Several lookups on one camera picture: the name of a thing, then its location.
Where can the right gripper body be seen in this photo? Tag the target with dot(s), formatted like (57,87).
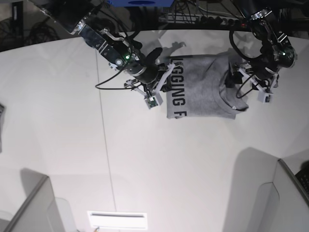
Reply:
(146,70)

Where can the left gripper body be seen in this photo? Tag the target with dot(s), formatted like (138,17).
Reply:
(235,63)

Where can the grey T-shirt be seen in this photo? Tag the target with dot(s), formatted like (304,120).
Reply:
(201,87)

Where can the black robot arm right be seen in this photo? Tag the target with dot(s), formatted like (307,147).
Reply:
(123,52)

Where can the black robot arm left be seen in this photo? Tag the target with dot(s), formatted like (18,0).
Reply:
(276,51)

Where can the blue box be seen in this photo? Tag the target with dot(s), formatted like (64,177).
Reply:
(138,3)

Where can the black keyboard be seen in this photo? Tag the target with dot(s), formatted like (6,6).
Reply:
(303,178)

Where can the grey partition panel right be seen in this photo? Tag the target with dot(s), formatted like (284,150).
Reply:
(281,205)

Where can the grey partition panel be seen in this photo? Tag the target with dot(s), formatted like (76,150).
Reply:
(39,212)
(281,205)

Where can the grey partition panel left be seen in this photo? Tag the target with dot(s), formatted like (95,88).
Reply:
(39,212)

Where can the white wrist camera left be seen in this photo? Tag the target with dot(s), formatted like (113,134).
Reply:
(263,80)

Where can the white cable slot plate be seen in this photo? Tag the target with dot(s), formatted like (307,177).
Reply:
(118,220)

